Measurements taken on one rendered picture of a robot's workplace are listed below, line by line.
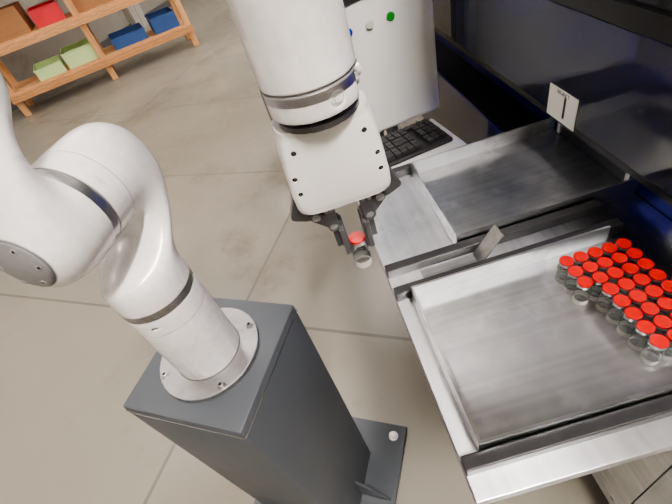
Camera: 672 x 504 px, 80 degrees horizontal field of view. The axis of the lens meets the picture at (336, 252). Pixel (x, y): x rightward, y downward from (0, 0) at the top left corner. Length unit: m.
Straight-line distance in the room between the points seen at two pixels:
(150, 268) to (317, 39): 0.40
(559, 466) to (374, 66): 1.01
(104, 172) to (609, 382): 0.68
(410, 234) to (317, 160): 0.47
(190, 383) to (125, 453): 1.21
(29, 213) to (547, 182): 0.84
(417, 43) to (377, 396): 1.19
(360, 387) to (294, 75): 1.42
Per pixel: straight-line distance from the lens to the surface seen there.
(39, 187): 0.51
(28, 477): 2.24
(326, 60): 0.33
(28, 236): 0.50
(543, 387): 0.64
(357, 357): 1.70
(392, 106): 1.30
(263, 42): 0.33
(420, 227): 0.83
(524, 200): 0.88
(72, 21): 6.37
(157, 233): 0.61
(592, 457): 0.62
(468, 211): 0.86
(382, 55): 1.23
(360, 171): 0.40
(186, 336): 0.67
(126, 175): 0.57
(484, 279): 0.73
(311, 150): 0.37
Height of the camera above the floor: 1.45
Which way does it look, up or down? 44 degrees down
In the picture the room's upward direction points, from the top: 19 degrees counter-clockwise
